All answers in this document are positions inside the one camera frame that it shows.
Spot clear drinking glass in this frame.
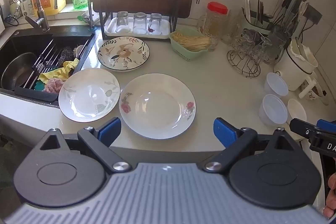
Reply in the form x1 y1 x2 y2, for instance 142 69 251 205
133 12 147 34
115 11 130 33

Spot green plastic basket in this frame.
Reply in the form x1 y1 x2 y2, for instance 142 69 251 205
169 27 218 61

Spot bundle of dried noodles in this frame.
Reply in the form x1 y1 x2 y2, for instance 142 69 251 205
172 32 214 52

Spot yellow dish cloth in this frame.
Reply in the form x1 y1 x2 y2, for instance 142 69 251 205
38 58 80 84

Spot stainless steel pot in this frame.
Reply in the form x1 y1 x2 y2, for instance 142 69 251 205
1 52 40 90

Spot steel wool scrubber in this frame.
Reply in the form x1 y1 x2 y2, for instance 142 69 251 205
58 46 75 67

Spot deer pattern ceramic plate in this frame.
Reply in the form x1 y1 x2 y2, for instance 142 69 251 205
98 37 150 72

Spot leaf print white plate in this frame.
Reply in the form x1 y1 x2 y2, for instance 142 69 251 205
58 68 121 123

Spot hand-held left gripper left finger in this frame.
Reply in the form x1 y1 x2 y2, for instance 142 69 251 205
34 117 132 172

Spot bundle of chopsticks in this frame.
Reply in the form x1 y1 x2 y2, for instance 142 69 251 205
243 0 268 26

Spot black sink drain rack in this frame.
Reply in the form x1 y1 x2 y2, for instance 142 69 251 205
14 39 91 102

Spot red lid glass jar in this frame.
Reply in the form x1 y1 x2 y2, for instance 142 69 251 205
201 2 228 38

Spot green sponge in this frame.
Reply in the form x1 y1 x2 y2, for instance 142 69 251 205
37 80 50 92

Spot clear glass with red print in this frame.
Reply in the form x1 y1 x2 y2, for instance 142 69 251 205
149 13 162 35

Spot pink dish cloth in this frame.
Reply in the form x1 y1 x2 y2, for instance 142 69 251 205
43 78 65 94

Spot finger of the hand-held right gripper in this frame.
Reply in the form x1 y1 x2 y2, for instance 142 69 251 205
317 119 336 134
289 118 324 140

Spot floral ceramic cup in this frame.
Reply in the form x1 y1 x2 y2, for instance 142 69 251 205
301 80 328 105

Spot white drip tray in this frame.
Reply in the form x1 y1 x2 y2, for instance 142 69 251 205
105 17 171 39

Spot small white bowl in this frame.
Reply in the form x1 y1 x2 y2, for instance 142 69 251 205
287 99 307 125

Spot white printed bag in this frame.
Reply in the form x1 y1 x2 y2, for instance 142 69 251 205
9 0 35 17

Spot wire glass rack with glasses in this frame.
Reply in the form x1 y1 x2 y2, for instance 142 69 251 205
231 27 287 65

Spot set of dark hanging utensils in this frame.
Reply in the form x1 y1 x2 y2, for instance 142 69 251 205
272 0 309 30

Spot person's right hand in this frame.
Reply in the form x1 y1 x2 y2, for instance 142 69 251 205
323 174 336 219

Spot white electric cooking pot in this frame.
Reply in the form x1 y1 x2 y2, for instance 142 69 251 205
274 37 319 99

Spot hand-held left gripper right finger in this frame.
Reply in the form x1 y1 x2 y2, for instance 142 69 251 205
205 118 303 172

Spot rose print white plate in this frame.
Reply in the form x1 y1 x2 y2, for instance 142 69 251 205
119 73 197 139

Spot white green utensil holder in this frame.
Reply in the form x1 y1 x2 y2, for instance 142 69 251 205
241 13 275 36

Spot black kitchen sink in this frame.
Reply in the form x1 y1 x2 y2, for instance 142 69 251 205
0 26 97 109

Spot black wall utensil rail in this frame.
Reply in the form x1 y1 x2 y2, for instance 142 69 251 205
287 0 323 24

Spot translucent plastic bowl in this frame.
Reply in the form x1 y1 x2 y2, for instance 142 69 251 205
259 94 288 125
264 72 289 97

